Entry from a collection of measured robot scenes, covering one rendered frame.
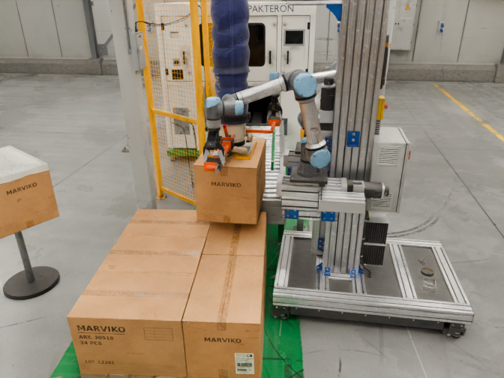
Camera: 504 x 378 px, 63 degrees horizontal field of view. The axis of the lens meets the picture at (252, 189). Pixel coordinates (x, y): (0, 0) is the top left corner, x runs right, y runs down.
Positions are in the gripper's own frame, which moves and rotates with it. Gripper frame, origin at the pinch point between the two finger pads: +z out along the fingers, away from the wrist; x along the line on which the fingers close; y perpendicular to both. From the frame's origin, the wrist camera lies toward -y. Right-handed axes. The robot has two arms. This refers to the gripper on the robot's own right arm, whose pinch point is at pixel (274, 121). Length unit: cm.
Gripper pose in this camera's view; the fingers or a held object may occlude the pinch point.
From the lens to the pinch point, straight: 306.3
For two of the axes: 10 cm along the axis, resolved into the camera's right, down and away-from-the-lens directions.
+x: 9.9, 0.4, -1.3
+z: 0.2, 9.0, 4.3
